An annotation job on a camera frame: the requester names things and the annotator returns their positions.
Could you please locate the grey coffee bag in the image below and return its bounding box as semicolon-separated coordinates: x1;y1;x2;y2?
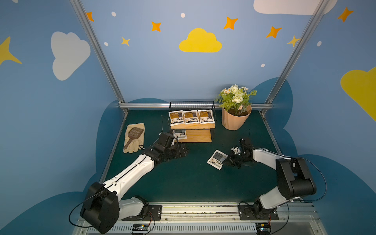
173;129;187;140
207;150;228;170

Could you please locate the yellow coffee bag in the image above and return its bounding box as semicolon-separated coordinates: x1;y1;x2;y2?
183;110;200;124
169;110;185;126
197;110;215;124

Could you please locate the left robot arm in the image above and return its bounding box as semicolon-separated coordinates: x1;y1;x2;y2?
80;132;189;234

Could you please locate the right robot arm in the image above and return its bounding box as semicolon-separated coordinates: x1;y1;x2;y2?
224;138;317;220

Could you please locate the wooden two-tier shelf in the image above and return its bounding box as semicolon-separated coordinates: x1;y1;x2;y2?
168;101;216;143

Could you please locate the brown slotted scoop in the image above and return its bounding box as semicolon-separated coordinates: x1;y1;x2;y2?
123;127;144;149

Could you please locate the potted white flower plant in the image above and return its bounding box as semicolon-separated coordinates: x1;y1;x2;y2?
214;84;257;131

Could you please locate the right controller board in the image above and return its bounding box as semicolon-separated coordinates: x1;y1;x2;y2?
256;223;271;235

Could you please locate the controller board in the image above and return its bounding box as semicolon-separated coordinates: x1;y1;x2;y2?
256;223;271;235
132;223;151;233

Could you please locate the left controller board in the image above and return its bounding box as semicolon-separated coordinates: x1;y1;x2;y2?
132;223;151;233

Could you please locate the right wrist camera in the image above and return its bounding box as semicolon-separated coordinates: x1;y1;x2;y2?
231;146;241;155

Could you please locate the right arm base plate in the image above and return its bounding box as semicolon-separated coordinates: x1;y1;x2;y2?
238;204;279;221

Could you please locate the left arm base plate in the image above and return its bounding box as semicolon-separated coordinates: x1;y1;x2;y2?
121;205;163;221

